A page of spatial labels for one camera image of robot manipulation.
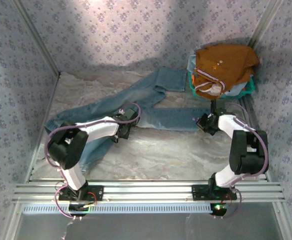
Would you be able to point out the blue denim jeans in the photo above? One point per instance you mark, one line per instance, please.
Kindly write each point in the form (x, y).
(140, 92)

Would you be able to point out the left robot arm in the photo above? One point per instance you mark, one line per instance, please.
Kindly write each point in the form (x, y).
(70, 147)

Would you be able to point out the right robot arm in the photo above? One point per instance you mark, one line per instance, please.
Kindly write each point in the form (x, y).
(246, 155)

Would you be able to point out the teal plastic basket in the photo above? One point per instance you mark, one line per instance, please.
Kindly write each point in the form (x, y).
(250, 87)

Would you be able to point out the orange shirt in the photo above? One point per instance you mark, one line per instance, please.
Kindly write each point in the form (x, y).
(226, 65)

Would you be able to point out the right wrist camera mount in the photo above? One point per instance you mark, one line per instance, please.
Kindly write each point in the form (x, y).
(211, 115)

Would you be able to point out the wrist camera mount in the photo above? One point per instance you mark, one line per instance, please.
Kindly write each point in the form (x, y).
(122, 111)
(211, 115)

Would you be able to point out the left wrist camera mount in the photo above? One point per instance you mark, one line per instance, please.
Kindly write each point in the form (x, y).
(122, 111)

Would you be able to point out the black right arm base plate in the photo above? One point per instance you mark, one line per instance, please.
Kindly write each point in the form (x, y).
(199, 192)

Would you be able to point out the aluminium mounting rail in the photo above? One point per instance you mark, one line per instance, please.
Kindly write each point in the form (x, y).
(145, 191)

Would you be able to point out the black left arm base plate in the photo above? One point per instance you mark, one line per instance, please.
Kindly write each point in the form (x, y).
(95, 192)

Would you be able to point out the aluminium frame post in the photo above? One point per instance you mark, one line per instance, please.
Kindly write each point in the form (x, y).
(267, 18)
(39, 41)

